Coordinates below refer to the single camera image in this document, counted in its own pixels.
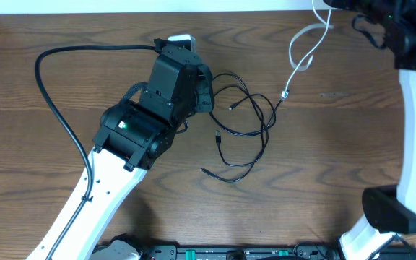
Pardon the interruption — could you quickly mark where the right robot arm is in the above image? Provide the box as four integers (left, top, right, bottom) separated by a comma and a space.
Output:
327, 0, 416, 259

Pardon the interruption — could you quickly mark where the white usb cable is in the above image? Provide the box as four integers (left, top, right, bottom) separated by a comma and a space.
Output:
280, 0, 335, 101

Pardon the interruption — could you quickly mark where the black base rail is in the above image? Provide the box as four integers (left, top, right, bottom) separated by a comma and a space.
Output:
92, 234, 416, 260

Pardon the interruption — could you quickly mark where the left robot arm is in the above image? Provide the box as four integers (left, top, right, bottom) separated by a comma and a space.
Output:
29, 39, 214, 259

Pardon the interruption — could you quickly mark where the black usb cable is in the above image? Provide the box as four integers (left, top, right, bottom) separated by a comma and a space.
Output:
200, 71, 285, 183
207, 84, 277, 168

